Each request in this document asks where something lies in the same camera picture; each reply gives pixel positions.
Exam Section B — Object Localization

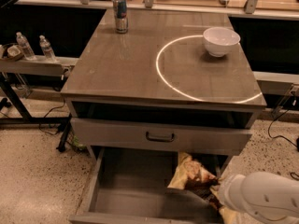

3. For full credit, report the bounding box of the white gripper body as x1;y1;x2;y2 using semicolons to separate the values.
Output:
218;175;245;211

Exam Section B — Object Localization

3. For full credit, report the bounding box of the brown chip bag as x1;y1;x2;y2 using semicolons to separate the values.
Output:
167;152;236;224

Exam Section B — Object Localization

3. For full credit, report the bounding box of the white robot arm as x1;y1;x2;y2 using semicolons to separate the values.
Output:
219;172;299;224

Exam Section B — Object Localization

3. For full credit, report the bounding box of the closed upper drawer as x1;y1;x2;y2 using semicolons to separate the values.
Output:
71;118;252;155

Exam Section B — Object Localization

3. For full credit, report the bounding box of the open middle drawer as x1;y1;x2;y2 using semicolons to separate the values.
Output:
69;147;224;224

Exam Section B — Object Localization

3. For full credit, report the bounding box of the grey drawer cabinet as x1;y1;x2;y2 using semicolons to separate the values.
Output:
60;8;267;224

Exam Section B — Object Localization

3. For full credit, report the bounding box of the white ceramic bowl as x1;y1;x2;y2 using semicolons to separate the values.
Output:
203;27;240;57

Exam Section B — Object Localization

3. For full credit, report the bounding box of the blue silver drink can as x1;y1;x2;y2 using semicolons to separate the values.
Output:
112;0;128;34

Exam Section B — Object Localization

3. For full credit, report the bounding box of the grey side bench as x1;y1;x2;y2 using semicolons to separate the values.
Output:
0;56;78;77

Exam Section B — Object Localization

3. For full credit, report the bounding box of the right clear water bottle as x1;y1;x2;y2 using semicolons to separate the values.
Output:
39;35;57;63

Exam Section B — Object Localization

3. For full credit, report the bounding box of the clear water bottle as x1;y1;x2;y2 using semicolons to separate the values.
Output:
39;35;57;63
16;32;36;61

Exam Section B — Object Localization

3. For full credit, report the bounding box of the left clear water bottle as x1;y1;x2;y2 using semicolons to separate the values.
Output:
16;32;36;61

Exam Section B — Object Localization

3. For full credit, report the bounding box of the small brown bowl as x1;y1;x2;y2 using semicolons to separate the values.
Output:
0;43;23;62

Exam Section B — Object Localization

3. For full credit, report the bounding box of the black drawer handle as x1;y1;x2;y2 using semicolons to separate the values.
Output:
145;132;175;143

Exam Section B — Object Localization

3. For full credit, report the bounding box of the black floor cable right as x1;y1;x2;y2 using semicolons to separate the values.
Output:
267;100;299;148

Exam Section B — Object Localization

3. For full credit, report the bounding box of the black floor cable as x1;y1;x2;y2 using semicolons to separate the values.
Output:
267;100;299;148
37;100;68;136

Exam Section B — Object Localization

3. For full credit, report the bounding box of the black floor cable left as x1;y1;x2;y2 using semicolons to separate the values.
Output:
37;100;68;136

